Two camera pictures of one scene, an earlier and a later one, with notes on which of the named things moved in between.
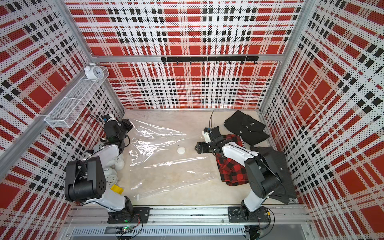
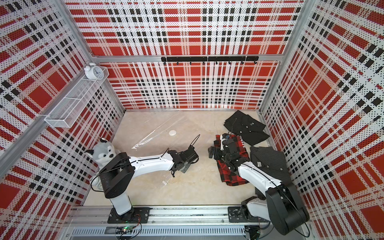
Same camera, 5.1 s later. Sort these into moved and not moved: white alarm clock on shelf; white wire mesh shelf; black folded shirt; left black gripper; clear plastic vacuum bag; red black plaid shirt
Moved: clear plastic vacuum bag; left black gripper
Not moved: red black plaid shirt; white alarm clock on shelf; black folded shirt; white wire mesh shelf
